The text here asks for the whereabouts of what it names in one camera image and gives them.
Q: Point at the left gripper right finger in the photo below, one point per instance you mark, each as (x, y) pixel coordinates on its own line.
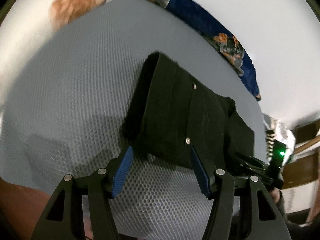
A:
(242, 207)

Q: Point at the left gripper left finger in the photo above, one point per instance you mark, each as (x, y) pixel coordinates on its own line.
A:
(62, 218)

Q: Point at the black pants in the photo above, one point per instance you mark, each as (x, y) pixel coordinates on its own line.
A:
(172, 114)

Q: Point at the person's right hand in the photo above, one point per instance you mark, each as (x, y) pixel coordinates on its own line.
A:
(277, 197)

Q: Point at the wooden wardrobe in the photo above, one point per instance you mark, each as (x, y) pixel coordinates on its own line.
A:
(302, 167)

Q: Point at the black white zigzag cloth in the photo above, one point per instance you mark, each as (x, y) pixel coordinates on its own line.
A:
(270, 137)

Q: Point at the white dotted pillow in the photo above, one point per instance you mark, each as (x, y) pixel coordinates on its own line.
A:
(283, 134)

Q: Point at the grey mesh mattress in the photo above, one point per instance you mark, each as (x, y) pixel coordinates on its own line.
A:
(64, 112)

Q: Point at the blue floral blanket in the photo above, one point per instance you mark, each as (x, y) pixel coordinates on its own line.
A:
(219, 37)

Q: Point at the white floral pillow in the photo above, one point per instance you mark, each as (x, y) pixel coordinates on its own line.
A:
(28, 27)

